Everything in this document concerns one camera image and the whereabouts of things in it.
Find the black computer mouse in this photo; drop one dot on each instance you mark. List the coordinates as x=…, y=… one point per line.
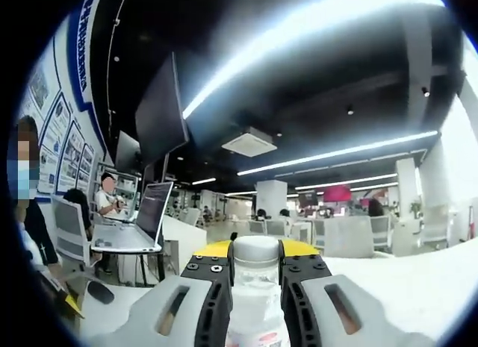
x=100, y=292

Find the pink hanging sign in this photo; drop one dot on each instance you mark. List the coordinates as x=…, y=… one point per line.
x=336, y=194

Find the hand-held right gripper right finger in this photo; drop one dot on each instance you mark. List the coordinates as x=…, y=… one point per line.
x=336, y=306

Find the white mesh chair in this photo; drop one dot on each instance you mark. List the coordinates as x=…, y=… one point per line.
x=69, y=227

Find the ceiling air vent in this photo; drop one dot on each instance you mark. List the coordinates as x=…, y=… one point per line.
x=249, y=141

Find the green potted plant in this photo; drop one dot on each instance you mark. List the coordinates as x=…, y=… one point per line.
x=415, y=209

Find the white table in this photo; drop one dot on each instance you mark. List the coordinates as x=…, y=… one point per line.
x=411, y=287

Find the clear water bottle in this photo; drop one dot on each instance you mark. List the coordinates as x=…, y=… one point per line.
x=257, y=287

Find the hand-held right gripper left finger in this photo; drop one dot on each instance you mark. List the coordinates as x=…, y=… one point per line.
x=175, y=306

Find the blue white wall display board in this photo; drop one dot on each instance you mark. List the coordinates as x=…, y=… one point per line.
x=80, y=63

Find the ceiling light strip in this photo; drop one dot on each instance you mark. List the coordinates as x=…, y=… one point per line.
x=336, y=153
x=298, y=44

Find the large dark hanging screen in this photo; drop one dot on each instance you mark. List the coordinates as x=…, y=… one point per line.
x=160, y=115

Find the dark computer monitor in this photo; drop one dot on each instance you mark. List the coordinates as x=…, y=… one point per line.
x=127, y=153

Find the silver laptop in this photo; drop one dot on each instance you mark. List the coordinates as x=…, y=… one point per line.
x=119, y=242

